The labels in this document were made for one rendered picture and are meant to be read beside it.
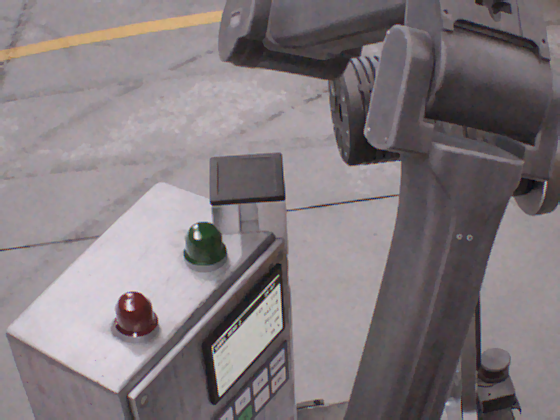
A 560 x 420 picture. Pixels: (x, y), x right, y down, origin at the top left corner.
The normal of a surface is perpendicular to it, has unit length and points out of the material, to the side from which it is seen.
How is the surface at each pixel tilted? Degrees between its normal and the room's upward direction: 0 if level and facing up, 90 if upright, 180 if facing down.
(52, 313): 0
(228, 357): 90
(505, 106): 89
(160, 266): 0
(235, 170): 0
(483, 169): 68
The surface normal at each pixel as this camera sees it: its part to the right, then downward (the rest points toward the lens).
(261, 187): -0.04, -0.78
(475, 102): 0.18, 0.59
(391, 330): -0.92, -0.13
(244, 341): 0.85, 0.30
